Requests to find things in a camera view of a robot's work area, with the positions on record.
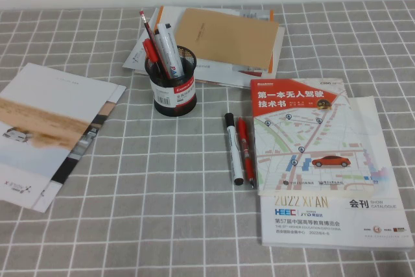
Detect slim white whiteboard marker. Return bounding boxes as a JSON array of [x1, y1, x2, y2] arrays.
[[224, 112, 244, 186]]

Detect black mesh pen holder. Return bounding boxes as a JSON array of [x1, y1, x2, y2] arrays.
[[144, 45, 198, 117]]

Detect red pen with print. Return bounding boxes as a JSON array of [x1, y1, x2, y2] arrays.
[[235, 117, 256, 189]]

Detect plain red pen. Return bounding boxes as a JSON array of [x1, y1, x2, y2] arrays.
[[143, 38, 160, 64]]

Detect white thin booklet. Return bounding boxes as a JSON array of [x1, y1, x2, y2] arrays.
[[122, 25, 286, 89]]

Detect thick white marker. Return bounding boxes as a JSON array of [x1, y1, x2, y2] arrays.
[[156, 23, 186, 79]]

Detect brown kraft notebook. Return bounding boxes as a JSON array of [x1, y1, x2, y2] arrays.
[[174, 8, 280, 73]]

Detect grey checked tablecloth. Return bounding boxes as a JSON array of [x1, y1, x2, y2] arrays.
[[0, 0, 415, 277]]

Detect red autonomous driving book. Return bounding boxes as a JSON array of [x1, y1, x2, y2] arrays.
[[249, 78, 377, 197]]

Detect red black striped pencil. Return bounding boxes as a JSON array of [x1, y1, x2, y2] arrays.
[[139, 10, 172, 79]]

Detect brochure with dark photo strip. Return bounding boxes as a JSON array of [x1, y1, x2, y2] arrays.
[[33, 82, 127, 213]]

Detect white show catalogue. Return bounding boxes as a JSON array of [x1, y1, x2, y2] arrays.
[[259, 95, 415, 252]]

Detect brochure with sandy car picture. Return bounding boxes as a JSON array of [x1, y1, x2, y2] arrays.
[[0, 62, 118, 210]]

